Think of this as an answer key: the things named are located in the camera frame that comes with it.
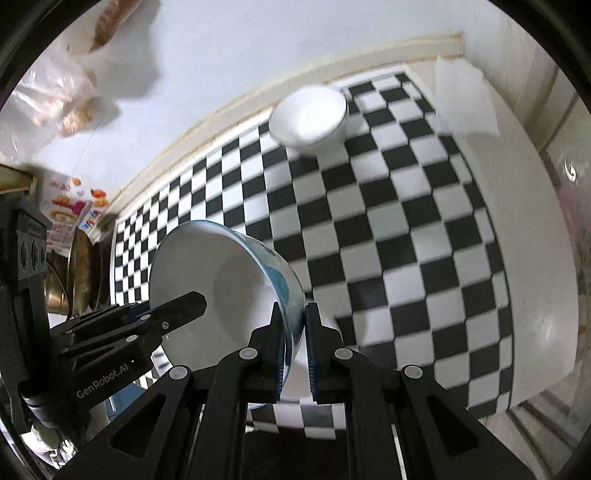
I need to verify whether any white paper sheet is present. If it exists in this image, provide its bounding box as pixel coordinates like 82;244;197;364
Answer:
435;57;500;137

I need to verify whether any black white checkered mat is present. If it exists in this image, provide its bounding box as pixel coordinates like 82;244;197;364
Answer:
110;67;514;418

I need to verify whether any colourful wall sticker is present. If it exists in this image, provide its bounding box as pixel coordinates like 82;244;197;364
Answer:
38;171;110;256

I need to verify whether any clear plastic bag with food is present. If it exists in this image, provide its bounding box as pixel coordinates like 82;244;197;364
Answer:
1;1;141;162

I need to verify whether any white bowl floral pattern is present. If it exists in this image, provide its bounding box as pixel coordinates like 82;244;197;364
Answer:
148;220;310;403

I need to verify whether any small white bowl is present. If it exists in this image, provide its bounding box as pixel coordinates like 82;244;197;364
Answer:
269;84;349;156

